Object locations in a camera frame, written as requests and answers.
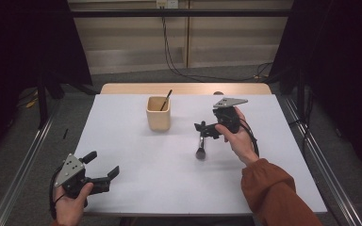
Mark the white wall socket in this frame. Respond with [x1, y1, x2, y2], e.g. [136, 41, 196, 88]
[156, 0, 179, 9]

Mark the black floor cable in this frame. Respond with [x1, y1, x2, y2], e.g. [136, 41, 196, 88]
[288, 90, 315, 154]

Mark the black curtain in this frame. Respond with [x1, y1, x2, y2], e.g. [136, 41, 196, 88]
[0, 0, 92, 168]
[268, 0, 362, 182]

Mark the aluminium rail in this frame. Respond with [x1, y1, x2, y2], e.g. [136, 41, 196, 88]
[0, 93, 62, 226]
[282, 95, 362, 226]

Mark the person's right hand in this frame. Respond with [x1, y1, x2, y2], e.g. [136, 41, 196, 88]
[215, 106, 260, 168]

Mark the person's left hand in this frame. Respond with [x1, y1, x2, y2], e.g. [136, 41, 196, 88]
[54, 183, 94, 226]

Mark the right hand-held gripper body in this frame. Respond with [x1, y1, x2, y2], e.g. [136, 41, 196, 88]
[212, 97, 249, 136]

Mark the thin black makeup brush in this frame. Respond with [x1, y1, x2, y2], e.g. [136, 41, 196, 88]
[159, 89, 173, 112]

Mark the black horizontal bar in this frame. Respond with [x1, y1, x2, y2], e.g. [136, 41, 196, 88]
[70, 8, 293, 18]

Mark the black wall cable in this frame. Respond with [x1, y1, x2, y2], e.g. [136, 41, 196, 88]
[160, 6, 274, 83]

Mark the beige square cup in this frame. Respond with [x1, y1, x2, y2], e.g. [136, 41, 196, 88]
[145, 95, 172, 132]

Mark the white table sheet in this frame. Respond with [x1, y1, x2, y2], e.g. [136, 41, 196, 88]
[50, 93, 328, 216]

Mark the left hand-held gripper cable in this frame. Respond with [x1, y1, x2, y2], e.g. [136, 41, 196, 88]
[49, 166, 67, 220]

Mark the hand-held gripper cable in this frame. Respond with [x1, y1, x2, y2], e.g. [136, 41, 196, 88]
[49, 166, 67, 220]
[239, 117, 261, 158]

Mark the right hand-held gripper cable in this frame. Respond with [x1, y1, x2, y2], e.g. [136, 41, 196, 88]
[239, 117, 261, 158]

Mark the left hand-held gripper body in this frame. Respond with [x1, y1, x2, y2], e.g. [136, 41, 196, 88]
[54, 153, 111, 200]

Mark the large black makeup brush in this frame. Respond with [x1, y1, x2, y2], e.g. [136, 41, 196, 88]
[195, 121, 207, 161]

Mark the black metal stand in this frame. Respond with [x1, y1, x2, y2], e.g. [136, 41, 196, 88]
[37, 73, 50, 130]
[296, 70, 306, 121]

